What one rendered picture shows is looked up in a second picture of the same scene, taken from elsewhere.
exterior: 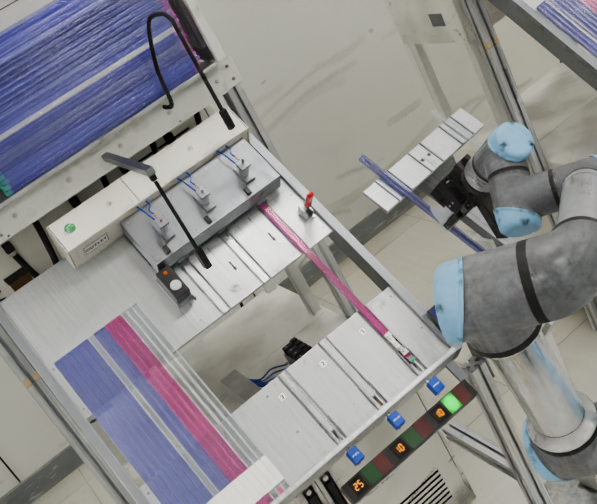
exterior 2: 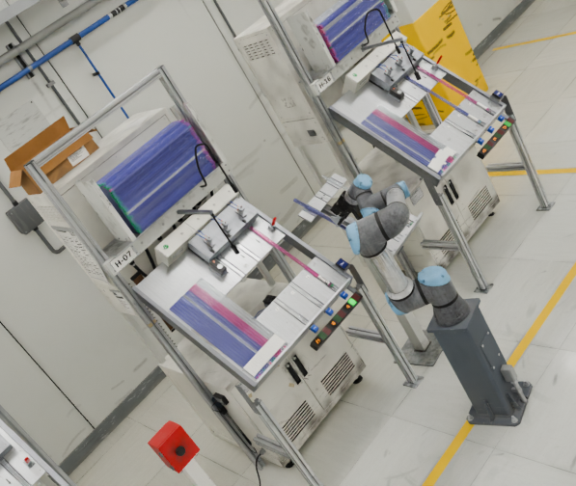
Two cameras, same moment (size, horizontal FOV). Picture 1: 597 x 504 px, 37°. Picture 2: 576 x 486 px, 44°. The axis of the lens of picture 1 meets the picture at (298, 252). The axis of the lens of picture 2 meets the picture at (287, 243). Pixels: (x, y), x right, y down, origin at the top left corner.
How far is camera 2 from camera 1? 1.46 m
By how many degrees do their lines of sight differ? 10
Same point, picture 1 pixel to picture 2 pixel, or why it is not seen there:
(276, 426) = (277, 321)
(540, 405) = (391, 278)
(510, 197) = (366, 203)
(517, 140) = (366, 180)
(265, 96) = not seen: hidden behind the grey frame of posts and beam
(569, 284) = (394, 223)
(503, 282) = (371, 226)
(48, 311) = (160, 286)
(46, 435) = (107, 397)
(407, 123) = (290, 191)
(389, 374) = (322, 293)
